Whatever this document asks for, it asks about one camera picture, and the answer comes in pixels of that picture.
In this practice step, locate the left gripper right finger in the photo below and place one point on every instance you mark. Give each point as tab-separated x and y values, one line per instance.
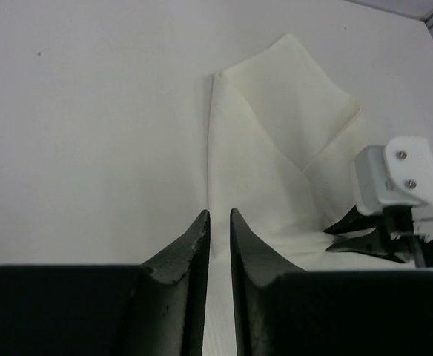
281	309

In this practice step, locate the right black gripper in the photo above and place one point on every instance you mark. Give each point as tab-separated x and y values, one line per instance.
399	242

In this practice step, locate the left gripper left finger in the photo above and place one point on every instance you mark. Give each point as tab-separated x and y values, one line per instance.
153	308

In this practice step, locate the white cloth napkin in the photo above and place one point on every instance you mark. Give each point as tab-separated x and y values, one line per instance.
281	139

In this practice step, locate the right aluminium frame post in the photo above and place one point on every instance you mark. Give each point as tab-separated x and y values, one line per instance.
421	10

